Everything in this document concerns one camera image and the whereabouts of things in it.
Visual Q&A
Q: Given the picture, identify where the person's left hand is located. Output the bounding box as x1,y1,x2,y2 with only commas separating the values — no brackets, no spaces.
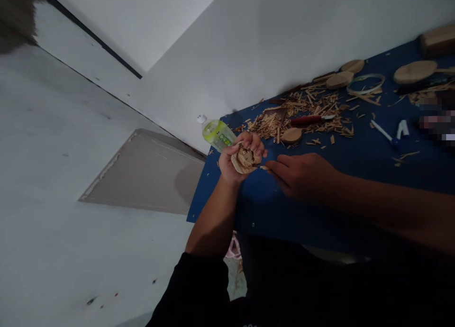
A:
218,131,268,186

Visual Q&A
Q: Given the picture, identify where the person's right hand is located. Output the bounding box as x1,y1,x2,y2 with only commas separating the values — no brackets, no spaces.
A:
264,153,340,204

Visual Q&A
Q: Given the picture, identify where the carved light wooden bowl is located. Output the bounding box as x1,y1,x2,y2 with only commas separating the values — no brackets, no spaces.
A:
231,144,264,175

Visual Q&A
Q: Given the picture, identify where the dark brown wooden piece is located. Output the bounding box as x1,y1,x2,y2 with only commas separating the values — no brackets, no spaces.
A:
263,107,288,121

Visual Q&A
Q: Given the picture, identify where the small oval wooden blank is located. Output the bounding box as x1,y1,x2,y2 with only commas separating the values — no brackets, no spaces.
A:
280,127,304,145

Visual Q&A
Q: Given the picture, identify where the green plastic bottle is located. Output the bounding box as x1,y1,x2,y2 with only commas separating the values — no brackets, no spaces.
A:
196,114,237,154

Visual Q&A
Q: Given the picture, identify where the pile of wood shavings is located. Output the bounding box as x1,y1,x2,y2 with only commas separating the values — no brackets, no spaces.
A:
234,81,384,151

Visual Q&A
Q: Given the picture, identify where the pink plastic bag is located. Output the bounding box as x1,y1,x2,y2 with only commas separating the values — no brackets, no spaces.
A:
223,231,244,262

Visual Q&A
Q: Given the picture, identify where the grey flat floor panel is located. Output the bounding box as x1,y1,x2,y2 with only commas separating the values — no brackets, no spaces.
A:
78,128,207,216

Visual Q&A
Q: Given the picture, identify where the white and blue pen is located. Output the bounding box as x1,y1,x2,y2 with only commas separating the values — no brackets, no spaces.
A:
370,119,401,145

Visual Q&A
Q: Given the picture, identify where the person's body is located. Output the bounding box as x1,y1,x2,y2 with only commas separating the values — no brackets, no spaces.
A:
146,231,455,327

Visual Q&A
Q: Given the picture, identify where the white and blue clip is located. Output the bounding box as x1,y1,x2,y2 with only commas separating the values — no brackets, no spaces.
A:
395,119,410,141

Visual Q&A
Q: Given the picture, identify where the large oval wooden disc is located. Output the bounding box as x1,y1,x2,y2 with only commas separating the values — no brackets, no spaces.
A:
393,60,438,85

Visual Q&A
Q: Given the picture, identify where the rectangular wooden block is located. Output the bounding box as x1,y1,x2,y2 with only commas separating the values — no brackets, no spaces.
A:
417,24,455,60

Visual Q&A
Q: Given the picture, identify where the red-handled carving knife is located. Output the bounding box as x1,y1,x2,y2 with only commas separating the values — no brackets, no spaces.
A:
290,114,336,126

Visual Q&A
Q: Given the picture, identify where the clear tape ring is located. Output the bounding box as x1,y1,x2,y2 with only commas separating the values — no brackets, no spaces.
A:
346,73,386,95

